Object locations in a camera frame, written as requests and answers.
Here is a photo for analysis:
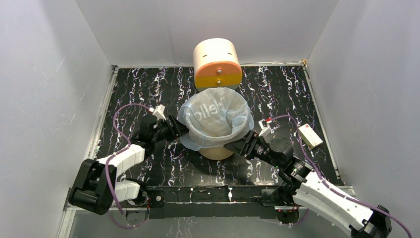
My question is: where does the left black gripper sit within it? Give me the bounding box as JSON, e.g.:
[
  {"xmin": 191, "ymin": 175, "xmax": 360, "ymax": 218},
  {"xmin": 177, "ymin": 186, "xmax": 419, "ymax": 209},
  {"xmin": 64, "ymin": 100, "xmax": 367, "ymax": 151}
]
[{"xmin": 152, "ymin": 115, "xmax": 192, "ymax": 144}]

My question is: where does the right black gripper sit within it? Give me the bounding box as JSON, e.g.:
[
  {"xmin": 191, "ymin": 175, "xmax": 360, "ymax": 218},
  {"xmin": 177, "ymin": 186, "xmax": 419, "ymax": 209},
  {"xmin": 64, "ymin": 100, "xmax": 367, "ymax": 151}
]
[{"xmin": 223, "ymin": 129, "xmax": 282, "ymax": 169}]

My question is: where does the beige round trash bin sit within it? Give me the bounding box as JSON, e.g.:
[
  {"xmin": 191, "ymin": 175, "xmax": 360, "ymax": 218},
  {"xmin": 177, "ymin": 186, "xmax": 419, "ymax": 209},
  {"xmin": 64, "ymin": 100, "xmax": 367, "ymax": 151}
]
[{"xmin": 199, "ymin": 147, "xmax": 234, "ymax": 161}]

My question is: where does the light blue plastic bag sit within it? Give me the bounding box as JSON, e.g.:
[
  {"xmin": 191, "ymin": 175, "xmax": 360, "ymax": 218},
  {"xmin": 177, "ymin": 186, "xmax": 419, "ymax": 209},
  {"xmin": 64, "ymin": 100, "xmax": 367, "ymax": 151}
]
[{"xmin": 178, "ymin": 87, "xmax": 254, "ymax": 151}]

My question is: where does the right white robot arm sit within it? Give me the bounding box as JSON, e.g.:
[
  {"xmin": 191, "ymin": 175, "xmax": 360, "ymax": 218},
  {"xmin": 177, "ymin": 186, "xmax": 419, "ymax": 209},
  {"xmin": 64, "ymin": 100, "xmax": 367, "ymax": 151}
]
[{"xmin": 224, "ymin": 130, "xmax": 392, "ymax": 238}]

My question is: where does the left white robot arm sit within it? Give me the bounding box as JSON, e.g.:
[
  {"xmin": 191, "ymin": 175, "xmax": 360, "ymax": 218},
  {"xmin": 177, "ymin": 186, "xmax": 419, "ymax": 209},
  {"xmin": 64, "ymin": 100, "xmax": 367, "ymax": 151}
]
[{"xmin": 68, "ymin": 115, "xmax": 189, "ymax": 215}]

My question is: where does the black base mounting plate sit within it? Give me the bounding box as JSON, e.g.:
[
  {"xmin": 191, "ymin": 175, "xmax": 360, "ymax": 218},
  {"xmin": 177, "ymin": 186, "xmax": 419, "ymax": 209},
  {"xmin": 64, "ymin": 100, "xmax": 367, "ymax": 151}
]
[{"xmin": 116, "ymin": 185, "xmax": 311, "ymax": 220}]

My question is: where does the small cream cardboard box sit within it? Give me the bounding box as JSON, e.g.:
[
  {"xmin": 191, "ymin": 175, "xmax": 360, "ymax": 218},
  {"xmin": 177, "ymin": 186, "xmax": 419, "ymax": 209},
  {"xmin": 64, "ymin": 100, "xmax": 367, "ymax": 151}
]
[{"xmin": 298, "ymin": 124, "xmax": 323, "ymax": 150}]

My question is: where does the round cream drawer cabinet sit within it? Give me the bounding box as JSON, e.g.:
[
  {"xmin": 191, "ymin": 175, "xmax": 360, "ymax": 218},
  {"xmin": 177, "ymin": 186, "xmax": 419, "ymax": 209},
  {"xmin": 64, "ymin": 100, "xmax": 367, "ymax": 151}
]
[{"xmin": 193, "ymin": 38, "xmax": 242, "ymax": 91}]

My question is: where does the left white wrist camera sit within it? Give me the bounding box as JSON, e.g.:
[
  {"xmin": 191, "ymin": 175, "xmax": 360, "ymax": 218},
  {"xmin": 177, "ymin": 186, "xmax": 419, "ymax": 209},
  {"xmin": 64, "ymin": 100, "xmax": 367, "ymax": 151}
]
[{"xmin": 149, "ymin": 104, "xmax": 166, "ymax": 120}]

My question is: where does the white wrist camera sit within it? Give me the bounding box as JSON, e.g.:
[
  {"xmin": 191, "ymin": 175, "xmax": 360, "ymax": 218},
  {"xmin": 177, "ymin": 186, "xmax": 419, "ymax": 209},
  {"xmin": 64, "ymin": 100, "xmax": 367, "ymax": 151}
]
[
  {"xmin": 149, "ymin": 104, "xmax": 166, "ymax": 120},
  {"xmin": 258, "ymin": 119, "xmax": 272, "ymax": 138}
]

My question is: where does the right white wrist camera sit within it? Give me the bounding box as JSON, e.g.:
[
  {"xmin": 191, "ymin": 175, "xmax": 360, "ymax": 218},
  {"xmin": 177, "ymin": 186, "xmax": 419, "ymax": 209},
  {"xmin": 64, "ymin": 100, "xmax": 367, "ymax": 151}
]
[{"xmin": 258, "ymin": 119, "xmax": 272, "ymax": 138}]

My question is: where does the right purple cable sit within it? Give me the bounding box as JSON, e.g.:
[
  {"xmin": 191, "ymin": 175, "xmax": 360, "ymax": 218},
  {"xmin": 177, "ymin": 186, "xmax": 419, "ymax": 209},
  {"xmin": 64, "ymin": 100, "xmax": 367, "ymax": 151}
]
[{"xmin": 265, "ymin": 115, "xmax": 414, "ymax": 238}]

